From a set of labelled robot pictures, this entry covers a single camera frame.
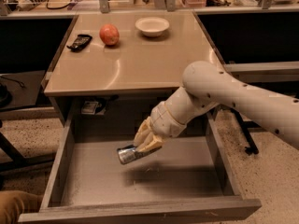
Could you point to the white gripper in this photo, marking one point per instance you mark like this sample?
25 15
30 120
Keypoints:
165 120

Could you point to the silver blue redbull can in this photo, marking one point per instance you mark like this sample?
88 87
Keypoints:
129 154

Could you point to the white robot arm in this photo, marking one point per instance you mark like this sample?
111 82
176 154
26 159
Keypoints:
206 85

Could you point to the open grey top drawer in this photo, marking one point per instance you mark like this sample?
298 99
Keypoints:
188 181

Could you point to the black metal stand leg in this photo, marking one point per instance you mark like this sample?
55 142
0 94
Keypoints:
245 126

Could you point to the white bowl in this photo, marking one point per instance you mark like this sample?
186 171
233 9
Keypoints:
152 26

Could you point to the red apple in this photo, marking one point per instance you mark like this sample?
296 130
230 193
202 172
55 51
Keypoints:
109 34

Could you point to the black snack bag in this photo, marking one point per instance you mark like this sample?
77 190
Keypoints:
80 43

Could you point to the black chair base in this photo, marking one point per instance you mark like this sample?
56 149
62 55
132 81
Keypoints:
25 144

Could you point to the tan clothed knee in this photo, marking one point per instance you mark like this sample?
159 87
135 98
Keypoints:
13 203

